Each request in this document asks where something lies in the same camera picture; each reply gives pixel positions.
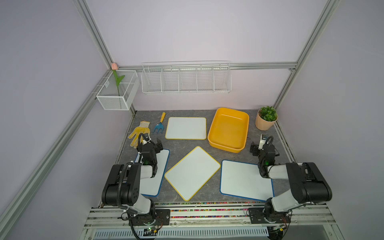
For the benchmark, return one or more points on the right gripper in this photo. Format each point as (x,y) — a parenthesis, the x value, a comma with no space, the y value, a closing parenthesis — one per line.
(254,149)

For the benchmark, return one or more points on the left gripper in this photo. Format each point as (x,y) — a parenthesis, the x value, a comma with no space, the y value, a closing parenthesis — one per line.
(158,147)

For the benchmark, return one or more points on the blue-framed whiteboard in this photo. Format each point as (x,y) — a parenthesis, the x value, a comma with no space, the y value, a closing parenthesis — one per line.
(244,180)
(151,186)

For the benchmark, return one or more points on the yellow-framed whiteboard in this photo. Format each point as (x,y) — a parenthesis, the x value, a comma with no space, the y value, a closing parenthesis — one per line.
(192,172)
(186,128)

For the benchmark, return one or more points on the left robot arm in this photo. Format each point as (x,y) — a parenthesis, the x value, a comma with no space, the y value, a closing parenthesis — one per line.
(122,188)

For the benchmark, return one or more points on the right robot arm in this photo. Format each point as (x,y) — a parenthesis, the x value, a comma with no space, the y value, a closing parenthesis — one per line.
(306,182)

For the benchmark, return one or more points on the yellow-framed whiteboard back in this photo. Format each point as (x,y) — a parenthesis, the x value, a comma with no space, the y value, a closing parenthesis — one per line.
(186,128)

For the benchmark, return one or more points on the yellow plastic storage box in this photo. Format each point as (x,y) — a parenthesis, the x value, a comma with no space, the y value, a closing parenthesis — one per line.
(229,130)

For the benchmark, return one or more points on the yellow work glove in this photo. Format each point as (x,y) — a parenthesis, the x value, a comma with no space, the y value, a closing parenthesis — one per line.
(143,128)

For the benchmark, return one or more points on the potted green plant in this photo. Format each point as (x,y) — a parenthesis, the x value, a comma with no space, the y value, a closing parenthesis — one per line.
(266,118)

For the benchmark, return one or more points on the white mesh corner basket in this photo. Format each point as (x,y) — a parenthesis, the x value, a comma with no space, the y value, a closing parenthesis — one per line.
(108,94)

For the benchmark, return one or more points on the artificial pink tulip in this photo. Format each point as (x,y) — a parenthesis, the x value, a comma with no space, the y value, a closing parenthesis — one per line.
(118,78)

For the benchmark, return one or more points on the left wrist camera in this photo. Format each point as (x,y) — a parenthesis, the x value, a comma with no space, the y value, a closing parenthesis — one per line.
(144,138)

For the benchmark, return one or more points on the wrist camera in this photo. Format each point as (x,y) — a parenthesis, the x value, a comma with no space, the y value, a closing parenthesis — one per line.
(263,139)
(144,138)

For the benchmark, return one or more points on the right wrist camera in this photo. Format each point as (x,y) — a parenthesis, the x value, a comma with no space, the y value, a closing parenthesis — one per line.
(263,139)

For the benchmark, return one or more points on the blue garden fork yellow handle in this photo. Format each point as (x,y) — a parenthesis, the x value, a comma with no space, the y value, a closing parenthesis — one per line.
(159,128)

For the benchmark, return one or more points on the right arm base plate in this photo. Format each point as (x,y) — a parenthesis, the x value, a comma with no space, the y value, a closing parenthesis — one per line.
(261,216)

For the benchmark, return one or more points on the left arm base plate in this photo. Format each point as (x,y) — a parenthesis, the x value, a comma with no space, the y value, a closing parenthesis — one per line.
(159,217)

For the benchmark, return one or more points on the white wire wall shelf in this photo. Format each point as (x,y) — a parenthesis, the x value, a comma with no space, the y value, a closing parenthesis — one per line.
(187,77)

